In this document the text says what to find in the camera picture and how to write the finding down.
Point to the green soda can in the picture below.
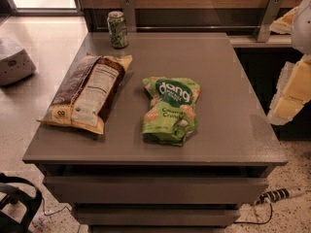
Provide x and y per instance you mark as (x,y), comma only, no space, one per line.
(117,29)

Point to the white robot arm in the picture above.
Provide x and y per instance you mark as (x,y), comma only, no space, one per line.
(297,23)

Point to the white power strip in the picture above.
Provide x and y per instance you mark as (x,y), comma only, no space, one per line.
(279,194)

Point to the green dang snack bag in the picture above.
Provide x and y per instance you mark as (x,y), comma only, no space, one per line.
(171,117)

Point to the grey drawer cabinet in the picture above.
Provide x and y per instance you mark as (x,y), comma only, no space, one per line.
(186,143)

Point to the brown yellow chip bag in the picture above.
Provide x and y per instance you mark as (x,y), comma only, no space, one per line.
(85,97)

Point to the white round device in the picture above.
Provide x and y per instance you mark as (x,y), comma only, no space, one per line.
(15,63)

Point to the black chair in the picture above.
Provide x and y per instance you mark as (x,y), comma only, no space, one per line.
(13,195)

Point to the right metal bracket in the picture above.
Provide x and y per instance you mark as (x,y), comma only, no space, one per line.
(271,11)

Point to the metal bracket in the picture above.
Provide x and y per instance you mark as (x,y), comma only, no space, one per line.
(271,11)
(128,8)

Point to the left metal bracket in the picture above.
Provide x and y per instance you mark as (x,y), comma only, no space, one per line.
(128,8)

